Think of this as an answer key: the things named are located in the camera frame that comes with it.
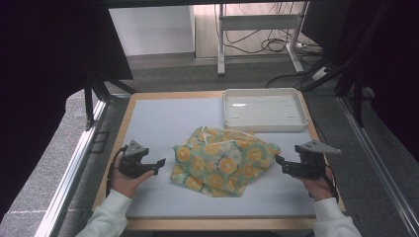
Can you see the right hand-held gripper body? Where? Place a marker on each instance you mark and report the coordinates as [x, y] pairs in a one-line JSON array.
[[309, 164]]

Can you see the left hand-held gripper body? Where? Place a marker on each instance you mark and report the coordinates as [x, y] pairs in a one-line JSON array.
[[131, 164]]

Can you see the green cloth with yellow flowers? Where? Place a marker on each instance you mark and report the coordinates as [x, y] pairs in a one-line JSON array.
[[224, 161]]

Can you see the person's left hand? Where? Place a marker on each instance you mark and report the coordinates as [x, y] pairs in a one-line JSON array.
[[126, 185]]

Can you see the person's right hand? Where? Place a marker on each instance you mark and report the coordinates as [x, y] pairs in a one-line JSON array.
[[318, 190]]

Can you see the pale blue-grey table mat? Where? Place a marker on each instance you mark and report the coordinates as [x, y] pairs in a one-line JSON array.
[[164, 121]]

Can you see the white plastic tray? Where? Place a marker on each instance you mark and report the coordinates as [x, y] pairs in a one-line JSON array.
[[263, 113]]

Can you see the black tripod stand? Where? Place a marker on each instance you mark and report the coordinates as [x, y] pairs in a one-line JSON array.
[[358, 98], [88, 102]]

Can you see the wooden table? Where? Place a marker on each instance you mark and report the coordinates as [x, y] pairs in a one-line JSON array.
[[210, 224]]

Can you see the white power strip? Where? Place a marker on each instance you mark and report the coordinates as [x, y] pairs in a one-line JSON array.
[[321, 73]]

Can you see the black curtain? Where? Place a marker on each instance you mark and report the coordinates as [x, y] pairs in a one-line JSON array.
[[39, 82], [388, 65]]

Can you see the aluminium rail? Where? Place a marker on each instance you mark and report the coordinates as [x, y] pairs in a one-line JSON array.
[[382, 171], [72, 171]]

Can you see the white wall panel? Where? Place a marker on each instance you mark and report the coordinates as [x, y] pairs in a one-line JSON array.
[[151, 29]]

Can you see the white metal desk frame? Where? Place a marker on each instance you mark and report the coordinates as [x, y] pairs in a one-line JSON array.
[[257, 22]]

